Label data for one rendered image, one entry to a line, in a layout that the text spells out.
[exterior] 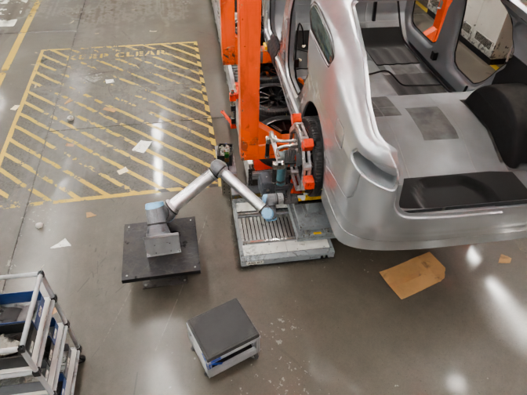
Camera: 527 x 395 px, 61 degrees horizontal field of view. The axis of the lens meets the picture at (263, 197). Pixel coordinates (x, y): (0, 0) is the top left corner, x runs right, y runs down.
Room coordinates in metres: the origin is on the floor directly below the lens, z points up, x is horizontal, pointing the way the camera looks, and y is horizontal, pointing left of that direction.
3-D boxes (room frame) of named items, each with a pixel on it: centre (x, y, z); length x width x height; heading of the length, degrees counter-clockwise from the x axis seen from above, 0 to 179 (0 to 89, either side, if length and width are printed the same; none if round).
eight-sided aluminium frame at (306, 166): (2.93, -0.28, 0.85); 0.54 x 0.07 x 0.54; 10
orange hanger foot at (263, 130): (3.43, -0.18, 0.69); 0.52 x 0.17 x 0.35; 100
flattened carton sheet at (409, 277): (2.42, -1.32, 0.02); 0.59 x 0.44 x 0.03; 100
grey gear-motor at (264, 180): (3.22, -0.16, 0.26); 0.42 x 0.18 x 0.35; 100
